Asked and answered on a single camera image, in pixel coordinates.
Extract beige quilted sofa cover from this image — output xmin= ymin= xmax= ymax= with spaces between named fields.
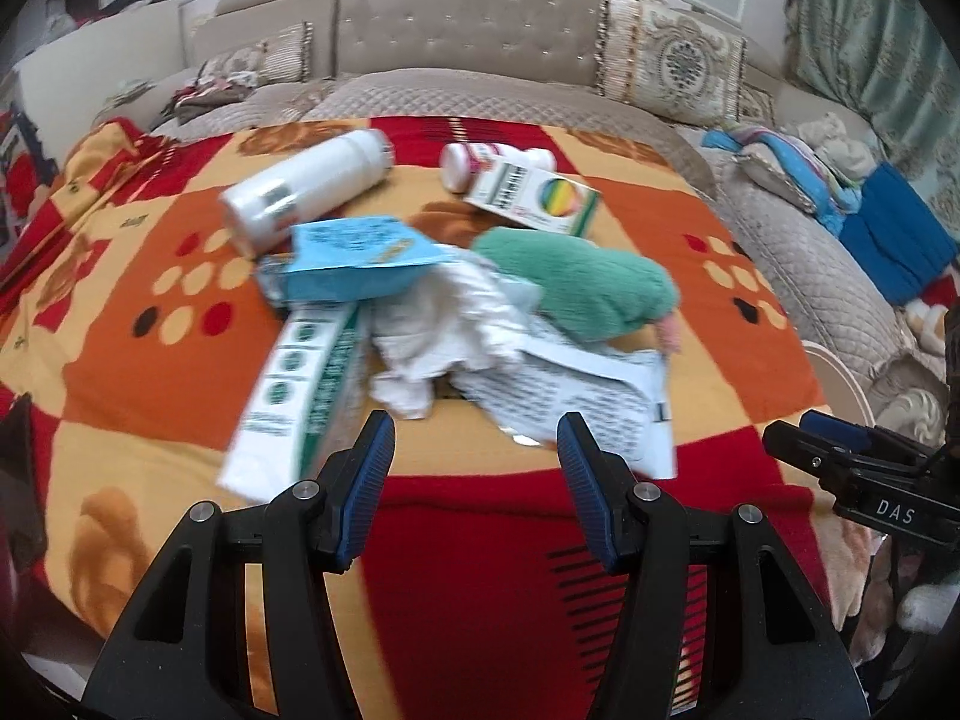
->
xmin=675 ymin=124 xmax=953 ymax=395
xmin=300 ymin=71 xmax=721 ymax=196

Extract red and white plush toy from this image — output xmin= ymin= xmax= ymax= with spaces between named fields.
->
xmin=904 ymin=277 xmax=955 ymax=355

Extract plain beige cushion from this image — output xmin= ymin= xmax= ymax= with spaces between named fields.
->
xmin=731 ymin=142 xmax=826 ymax=211

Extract cream crumpled cloth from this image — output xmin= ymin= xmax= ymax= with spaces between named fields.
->
xmin=799 ymin=114 xmax=878 ymax=181

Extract blue striped towel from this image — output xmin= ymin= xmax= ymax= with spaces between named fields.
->
xmin=705 ymin=126 xmax=863 ymax=233

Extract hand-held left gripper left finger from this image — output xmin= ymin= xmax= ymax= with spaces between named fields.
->
xmin=81 ymin=411 xmax=396 ymax=720

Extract white box with rainbow circle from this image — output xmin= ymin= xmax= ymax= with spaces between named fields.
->
xmin=463 ymin=159 xmax=603 ymax=239

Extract green patterned curtain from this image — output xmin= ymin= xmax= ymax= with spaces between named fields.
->
xmin=787 ymin=0 xmax=960 ymax=188

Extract beige round trash bin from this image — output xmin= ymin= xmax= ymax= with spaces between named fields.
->
xmin=806 ymin=343 xmax=878 ymax=428

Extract large white plastic bottle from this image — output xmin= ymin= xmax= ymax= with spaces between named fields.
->
xmin=219 ymin=129 xmax=396 ymax=256

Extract white tissue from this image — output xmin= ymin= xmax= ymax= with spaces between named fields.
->
xmin=367 ymin=255 xmax=545 ymax=421

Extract blue wet wipe packet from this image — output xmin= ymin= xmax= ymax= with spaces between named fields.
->
xmin=259 ymin=216 xmax=443 ymax=308

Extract beige tufted sofa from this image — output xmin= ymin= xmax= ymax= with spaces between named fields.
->
xmin=90 ymin=0 xmax=960 ymax=455

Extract small white pill bottle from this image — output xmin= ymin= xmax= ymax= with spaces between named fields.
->
xmin=439 ymin=141 xmax=557 ymax=194

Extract blue padded cloth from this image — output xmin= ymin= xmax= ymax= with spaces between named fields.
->
xmin=838 ymin=163 xmax=960 ymax=307

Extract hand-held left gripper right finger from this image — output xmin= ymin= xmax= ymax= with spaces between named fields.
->
xmin=557 ymin=411 xmax=867 ymax=720

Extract orange red printed blanket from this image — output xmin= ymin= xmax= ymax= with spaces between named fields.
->
xmin=0 ymin=116 xmax=875 ymax=720

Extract white printed paper leaflet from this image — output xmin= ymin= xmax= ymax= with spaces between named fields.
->
xmin=450 ymin=330 xmax=680 ymax=481

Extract large patterned beige pillow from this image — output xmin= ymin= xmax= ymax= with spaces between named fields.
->
xmin=600 ymin=0 xmax=751 ymax=125

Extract dark red cloth pile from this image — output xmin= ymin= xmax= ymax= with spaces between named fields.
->
xmin=172 ymin=75 xmax=252 ymax=121

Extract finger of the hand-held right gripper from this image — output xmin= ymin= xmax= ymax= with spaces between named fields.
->
xmin=799 ymin=410 xmax=931 ymax=466
xmin=763 ymin=422 xmax=856 ymax=485

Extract white and green carton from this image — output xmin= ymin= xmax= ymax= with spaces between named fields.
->
xmin=217 ymin=300 xmax=368 ymax=503

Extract green fuzzy sock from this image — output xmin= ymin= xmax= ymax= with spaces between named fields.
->
xmin=471 ymin=229 xmax=683 ymax=352

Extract small patterned beige pillow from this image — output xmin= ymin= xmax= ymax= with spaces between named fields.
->
xmin=196 ymin=21 xmax=314 ymax=87

